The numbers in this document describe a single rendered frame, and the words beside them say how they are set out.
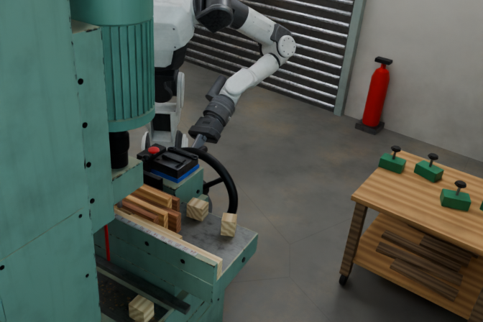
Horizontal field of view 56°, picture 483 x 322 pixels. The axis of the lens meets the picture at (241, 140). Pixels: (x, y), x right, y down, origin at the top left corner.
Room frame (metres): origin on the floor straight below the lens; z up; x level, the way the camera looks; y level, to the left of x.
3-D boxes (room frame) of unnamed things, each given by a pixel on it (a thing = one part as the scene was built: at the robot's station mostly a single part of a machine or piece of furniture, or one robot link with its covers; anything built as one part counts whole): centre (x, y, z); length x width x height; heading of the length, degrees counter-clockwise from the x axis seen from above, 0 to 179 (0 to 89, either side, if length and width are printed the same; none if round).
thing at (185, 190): (1.06, 0.19, 0.91); 0.15 x 0.14 x 0.09; 63
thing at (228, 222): (0.89, 0.01, 0.92); 0.03 x 0.03 x 0.05; 86
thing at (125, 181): (0.87, 0.29, 1.03); 0.14 x 0.07 x 0.09; 153
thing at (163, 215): (0.93, 0.28, 0.93); 0.26 x 0.02 x 0.06; 63
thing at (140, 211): (0.92, 0.29, 0.92); 0.22 x 0.02 x 0.05; 63
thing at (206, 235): (0.99, 0.23, 0.87); 0.61 x 0.30 x 0.06; 63
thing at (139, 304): (0.70, 0.19, 0.82); 0.04 x 0.03 x 0.04; 63
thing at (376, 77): (3.46, -1.06, 0.30); 0.19 x 0.18 x 0.60; 145
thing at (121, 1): (0.89, 0.28, 1.35); 0.18 x 0.18 x 0.31
